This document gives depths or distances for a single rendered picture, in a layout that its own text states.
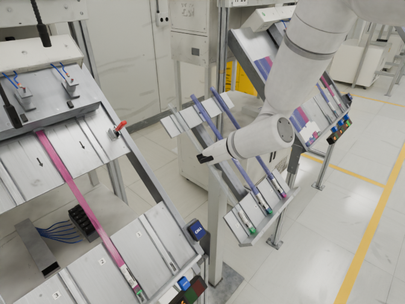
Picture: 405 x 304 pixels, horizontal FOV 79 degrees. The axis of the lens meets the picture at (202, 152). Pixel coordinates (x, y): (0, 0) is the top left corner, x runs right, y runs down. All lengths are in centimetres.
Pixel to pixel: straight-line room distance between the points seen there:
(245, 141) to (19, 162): 56
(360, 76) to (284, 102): 437
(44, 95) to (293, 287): 148
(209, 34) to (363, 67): 365
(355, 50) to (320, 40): 438
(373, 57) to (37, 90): 452
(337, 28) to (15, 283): 106
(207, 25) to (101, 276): 123
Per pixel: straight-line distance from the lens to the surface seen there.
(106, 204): 115
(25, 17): 82
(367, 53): 479
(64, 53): 83
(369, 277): 186
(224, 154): 68
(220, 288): 156
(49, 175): 74
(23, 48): 82
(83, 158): 76
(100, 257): 72
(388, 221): 226
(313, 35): 44
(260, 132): 60
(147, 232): 75
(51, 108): 75
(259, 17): 150
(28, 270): 106
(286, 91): 49
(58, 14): 85
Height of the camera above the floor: 139
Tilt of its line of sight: 34 degrees down
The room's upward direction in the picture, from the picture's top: straight up
